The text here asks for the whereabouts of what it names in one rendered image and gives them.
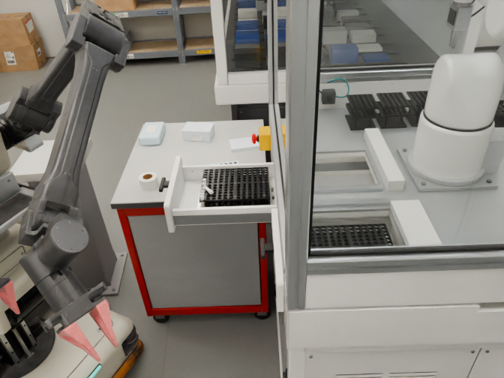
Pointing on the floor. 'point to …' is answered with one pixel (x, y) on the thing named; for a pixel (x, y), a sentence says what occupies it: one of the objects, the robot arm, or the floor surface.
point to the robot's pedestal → (104, 260)
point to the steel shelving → (143, 50)
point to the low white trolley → (191, 233)
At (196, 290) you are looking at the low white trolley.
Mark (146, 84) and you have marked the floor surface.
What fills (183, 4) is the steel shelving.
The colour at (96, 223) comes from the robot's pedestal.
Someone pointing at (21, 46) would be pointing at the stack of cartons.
